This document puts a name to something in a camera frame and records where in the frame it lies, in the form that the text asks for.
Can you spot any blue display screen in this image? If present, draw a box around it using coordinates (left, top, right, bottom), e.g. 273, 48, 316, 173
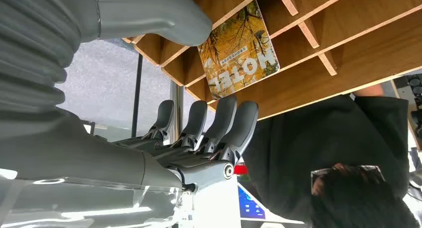
237, 183, 299, 225

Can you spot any chrome stanchion post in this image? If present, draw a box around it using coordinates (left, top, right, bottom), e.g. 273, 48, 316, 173
170, 81, 185, 145

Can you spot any wooden card organizer box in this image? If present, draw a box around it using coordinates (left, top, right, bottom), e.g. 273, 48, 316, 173
122, 0, 422, 121

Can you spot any person at desk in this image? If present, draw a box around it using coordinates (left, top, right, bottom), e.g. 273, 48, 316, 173
242, 85, 421, 228

